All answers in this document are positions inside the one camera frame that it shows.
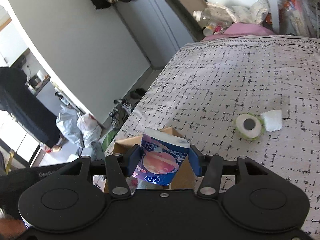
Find purple tissue pack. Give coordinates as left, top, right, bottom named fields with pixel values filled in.
left=132, top=127, right=190, bottom=186

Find white tape roll green rim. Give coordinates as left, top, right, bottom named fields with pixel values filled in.
left=234, top=113, right=264, bottom=141

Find light blue fluffy plush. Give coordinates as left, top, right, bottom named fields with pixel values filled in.
left=126, top=177, right=156, bottom=194

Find operator left hand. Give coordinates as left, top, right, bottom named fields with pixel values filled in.
left=0, top=219, right=26, bottom=239

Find brown cardboard box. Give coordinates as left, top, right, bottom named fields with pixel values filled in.
left=105, top=134, right=196, bottom=190

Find white plastic garbage bag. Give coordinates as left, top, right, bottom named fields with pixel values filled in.
left=77, top=113, right=102, bottom=148

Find grey plastic garbage bag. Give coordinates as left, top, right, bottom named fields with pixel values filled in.
left=56, top=105, right=84, bottom=148

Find white black patterned bedspread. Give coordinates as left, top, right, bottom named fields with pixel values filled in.
left=116, top=36, right=319, bottom=239

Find dark shoes on floor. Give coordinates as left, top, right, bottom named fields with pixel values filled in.
left=130, top=88, right=146, bottom=100

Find person in black robe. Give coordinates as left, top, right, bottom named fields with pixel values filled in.
left=1, top=67, right=63, bottom=152

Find grey door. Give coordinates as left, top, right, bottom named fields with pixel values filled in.
left=115, top=0, right=200, bottom=69

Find clear plastic bottle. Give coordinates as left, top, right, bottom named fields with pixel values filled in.
left=193, top=7, right=233, bottom=28

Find crumpled white bags pile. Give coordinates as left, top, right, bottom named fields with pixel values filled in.
left=227, top=0, right=270, bottom=25

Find open brown flat case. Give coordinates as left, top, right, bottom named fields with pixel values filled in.
left=165, top=0, right=207, bottom=42

